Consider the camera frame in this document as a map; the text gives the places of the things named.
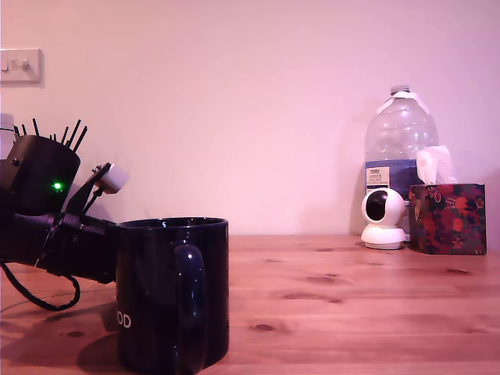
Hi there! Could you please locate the dark blue lettered mug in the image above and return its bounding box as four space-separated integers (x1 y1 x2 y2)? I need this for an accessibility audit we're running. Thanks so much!
115 217 230 375

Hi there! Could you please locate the white bottle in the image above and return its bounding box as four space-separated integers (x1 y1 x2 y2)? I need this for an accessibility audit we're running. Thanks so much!
0 112 19 160

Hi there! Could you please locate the large clear water bottle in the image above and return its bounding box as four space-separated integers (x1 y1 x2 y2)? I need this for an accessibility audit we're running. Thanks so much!
365 84 441 236

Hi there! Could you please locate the white tissue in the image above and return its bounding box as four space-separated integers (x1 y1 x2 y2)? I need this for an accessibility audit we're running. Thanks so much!
416 145 459 187

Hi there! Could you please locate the floral tissue box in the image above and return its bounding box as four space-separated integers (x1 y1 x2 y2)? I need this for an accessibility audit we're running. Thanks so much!
409 183 488 256

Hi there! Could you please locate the black cable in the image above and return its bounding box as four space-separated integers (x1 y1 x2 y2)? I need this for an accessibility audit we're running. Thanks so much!
0 260 82 313

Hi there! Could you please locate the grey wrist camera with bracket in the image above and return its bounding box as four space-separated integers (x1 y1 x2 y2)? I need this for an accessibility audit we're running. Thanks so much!
64 162 130 220

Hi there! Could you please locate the white wall switch plate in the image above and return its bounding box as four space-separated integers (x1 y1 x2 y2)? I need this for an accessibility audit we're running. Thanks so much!
0 48 45 85

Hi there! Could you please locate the small white round camera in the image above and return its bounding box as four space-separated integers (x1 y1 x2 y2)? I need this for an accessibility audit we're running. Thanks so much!
360 188 407 251

